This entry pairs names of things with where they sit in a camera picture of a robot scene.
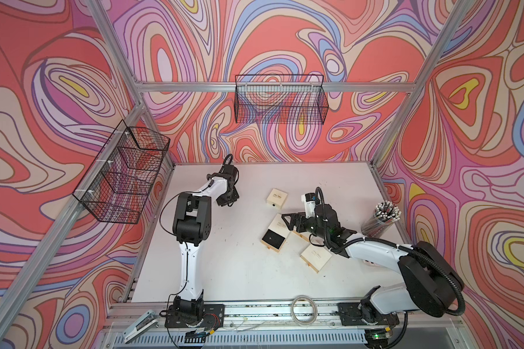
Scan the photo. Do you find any cream jewelry box middle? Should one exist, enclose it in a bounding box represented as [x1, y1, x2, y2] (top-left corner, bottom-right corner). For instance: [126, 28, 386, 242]
[292, 230, 311, 243]

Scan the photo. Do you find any coiled clear cable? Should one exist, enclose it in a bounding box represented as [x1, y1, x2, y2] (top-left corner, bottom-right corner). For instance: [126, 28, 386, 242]
[290, 295, 319, 327]

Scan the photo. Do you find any black wire basket left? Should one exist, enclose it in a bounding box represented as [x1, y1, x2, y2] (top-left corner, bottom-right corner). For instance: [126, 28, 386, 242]
[72, 121, 170, 225]

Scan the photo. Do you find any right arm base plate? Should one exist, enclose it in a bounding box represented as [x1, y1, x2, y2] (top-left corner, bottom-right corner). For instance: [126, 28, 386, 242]
[336, 302, 400, 327]

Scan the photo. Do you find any cream drawer jewelry box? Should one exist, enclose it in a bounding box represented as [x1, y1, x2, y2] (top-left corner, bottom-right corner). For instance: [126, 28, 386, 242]
[261, 213, 291, 252]

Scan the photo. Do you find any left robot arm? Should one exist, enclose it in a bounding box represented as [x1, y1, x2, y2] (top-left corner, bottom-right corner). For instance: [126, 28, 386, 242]
[173, 154, 240, 319]

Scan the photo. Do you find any black wire basket back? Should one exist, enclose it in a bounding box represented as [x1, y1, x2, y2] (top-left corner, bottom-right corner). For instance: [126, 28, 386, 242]
[234, 73, 329, 125]

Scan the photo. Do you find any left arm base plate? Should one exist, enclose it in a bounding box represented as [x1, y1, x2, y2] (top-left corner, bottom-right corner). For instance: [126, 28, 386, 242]
[164, 303, 225, 330]

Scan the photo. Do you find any cream jewelry box front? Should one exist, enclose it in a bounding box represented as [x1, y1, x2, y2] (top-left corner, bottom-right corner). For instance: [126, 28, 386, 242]
[300, 245, 332, 273]

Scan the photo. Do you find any black wire basket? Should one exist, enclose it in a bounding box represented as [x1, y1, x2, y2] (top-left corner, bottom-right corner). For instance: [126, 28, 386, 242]
[72, 121, 170, 225]
[234, 73, 329, 125]

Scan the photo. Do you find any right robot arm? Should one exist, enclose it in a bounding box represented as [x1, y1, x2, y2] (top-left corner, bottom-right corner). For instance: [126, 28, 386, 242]
[282, 188, 466, 324]

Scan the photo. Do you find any small cream jewelry box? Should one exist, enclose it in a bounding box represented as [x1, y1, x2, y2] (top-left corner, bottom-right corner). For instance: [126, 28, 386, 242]
[266, 188, 288, 209]

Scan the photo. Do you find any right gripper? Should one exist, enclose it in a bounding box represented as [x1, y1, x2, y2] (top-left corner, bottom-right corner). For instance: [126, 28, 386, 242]
[281, 211, 328, 240]

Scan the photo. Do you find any cup of pencils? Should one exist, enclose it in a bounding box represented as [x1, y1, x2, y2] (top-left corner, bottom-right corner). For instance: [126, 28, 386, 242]
[361, 201, 401, 238]

